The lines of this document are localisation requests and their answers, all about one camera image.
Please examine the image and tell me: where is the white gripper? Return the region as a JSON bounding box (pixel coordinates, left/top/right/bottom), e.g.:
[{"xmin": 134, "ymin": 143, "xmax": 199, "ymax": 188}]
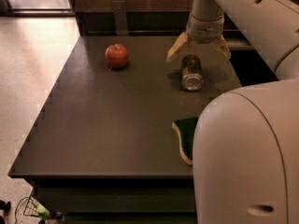
[{"xmin": 166, "ymin": 14, "xmax": 231, "ymax": 62}]

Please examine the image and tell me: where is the orange soda can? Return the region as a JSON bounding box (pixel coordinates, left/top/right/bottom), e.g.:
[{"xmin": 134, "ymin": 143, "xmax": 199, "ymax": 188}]
[{"xmin": 181, "ymin": 54, "xmax": 204, "ymax": 91}]

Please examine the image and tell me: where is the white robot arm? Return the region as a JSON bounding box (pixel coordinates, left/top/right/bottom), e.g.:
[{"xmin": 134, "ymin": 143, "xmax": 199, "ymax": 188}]
[{"xmin": 167, "ymin": 0, "xmax": 299, "ymax": 224}]

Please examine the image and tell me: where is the green yellow sponge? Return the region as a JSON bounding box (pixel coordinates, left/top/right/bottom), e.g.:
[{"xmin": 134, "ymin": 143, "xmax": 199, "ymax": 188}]
[{"xmin": 172, "ymin": 117, "xmax": 198, "ymax": 165}]

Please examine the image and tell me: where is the red apple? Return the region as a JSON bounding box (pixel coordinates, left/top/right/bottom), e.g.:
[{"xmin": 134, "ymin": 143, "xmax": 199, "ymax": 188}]
[{"xmin": 105, "ymin": 44, "xmax": 129, "ymax": 69}]

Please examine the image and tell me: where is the small black floor object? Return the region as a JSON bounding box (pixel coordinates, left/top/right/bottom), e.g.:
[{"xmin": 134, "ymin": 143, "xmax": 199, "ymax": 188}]
[{"xmin": 0, "ymin": 200, "xmax": 11, "ymax": 212}]

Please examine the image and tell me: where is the left metal shelf bracket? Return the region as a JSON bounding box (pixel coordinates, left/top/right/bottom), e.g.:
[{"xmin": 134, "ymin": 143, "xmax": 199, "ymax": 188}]
[{"xmin": 112, "ymin": 0, "xmax": 128, "ymax": 35}]

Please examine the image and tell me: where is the wire basket with green item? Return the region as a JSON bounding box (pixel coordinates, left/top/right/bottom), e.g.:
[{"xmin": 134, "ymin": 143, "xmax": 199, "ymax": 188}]
[{"xmin": 14, "ymin": 196, "xmax": 64, "ymax": 224}]

